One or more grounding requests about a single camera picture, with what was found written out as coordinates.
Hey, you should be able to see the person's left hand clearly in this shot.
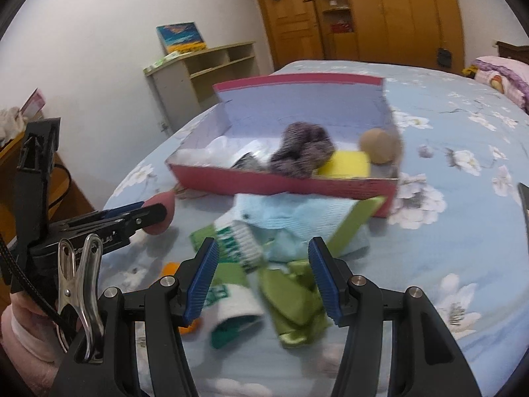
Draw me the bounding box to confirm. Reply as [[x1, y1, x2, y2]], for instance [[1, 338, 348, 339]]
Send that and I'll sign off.
[[0, 293, 83, 397]]

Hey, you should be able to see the grey patterned cloth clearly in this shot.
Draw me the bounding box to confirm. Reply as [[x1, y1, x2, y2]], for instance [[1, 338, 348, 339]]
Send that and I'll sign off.
[[237, 152, 269, 171]]

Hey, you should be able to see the black smartphone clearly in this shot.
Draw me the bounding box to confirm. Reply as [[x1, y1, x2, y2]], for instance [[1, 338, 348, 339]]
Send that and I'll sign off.
[[517, 182, 529, 220]]

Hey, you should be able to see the black braided cable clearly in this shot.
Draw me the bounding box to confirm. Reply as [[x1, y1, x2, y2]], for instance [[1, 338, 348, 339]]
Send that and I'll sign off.
[[0, 232, 79, 331]]

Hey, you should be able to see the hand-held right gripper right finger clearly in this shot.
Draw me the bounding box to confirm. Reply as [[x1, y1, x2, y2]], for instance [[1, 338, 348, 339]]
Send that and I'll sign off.
[[308, 237, 482, 397]]

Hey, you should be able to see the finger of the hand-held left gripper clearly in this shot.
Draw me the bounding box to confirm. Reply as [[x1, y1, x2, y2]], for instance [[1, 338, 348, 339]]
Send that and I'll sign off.
[[98, 202, 145, 221], [120, 204, 168, 236]]

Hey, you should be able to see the olive green sock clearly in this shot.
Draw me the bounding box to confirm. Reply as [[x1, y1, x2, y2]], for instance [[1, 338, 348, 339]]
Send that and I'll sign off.
[[258, 196, 387, 350]]

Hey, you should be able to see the light blue cloth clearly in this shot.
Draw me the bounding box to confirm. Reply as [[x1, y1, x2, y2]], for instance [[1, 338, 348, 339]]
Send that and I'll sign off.
[[233, 194, 370, 263]]

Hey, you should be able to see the wooden door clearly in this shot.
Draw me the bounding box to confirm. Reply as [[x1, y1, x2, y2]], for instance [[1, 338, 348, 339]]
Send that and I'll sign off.
[[254, 0, 325, 65]]

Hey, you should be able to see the dark wooden headboard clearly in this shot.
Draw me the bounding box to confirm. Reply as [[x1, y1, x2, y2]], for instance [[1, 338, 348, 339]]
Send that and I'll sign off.
[[496, 40, 529, 65]]

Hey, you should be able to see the blue and yellow painting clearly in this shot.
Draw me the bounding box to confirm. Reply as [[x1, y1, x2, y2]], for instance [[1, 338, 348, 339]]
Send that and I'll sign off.
[[156, 22, 207, 54]]

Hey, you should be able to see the wooden wardrobe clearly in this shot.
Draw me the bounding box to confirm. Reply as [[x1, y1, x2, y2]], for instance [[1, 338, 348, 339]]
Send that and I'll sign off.
[[231, 0, 466, 76]]

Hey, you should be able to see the pink cardboard box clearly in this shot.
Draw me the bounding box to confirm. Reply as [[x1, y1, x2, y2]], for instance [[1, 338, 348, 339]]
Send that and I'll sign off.
[[165, 72, 403, 219]]

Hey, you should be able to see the orange cloth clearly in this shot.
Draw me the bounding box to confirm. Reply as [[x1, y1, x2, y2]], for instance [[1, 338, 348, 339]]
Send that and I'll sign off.
[[161, 261, 203, 335]]

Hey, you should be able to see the purple ruffled pillow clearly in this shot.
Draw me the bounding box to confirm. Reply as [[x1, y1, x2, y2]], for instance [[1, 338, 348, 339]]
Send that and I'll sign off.
[[471, 55, 529, 112]]

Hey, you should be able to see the metal spring clip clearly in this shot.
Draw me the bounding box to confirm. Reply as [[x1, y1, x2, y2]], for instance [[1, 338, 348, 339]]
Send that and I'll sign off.
[[56, 234, 105, 360]]

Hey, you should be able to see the yellow sponge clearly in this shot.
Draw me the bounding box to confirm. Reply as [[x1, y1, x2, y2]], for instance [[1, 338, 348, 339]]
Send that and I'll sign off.
[[318, 151, 371, 179]]

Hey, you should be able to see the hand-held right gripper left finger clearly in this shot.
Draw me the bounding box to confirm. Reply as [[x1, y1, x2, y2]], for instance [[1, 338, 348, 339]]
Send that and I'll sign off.
[[54, 238, 221, 397]]

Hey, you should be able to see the brown wooden desk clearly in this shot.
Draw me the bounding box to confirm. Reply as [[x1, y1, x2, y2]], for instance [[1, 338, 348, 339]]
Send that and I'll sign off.
[[0, 132, 96, 241]]

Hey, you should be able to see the green and white packet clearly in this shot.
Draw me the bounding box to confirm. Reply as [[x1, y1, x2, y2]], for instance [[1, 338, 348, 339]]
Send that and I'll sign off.
[[151, 51, 184, 69]]

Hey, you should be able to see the beige shelf unit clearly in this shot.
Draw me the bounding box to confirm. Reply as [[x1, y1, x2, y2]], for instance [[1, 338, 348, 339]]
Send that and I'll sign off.
[[144, 41, 261, 135]]

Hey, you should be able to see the pink soft ball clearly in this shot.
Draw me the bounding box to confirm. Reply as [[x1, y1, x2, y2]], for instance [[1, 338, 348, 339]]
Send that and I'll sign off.
[[142, 190, 178, 236]]

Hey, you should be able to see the beige sock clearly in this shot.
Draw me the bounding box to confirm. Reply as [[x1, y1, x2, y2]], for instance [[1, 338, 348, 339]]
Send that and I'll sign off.
[[359, 128, 403, 165]]

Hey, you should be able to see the pink book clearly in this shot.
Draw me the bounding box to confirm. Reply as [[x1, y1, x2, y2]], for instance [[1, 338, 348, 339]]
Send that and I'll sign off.
[[20, 88, 45, 118]]

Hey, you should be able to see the white mesh cloth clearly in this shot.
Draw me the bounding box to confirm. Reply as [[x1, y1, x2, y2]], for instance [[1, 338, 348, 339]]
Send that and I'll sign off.
[[178, 136, 265, 170]]

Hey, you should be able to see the white cloth heap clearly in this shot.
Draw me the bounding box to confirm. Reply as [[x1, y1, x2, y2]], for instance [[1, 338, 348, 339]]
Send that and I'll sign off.
[[0, 107, 27, 143]]

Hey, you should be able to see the bed with floral blue sheet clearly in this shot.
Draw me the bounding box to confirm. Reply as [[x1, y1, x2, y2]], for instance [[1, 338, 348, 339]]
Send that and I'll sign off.
[[101, 60, 529, 397]]

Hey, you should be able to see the checkered bear print pillow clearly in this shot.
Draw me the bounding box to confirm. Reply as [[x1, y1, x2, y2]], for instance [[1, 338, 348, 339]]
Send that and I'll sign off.
[[475, 68, 529, 110]]

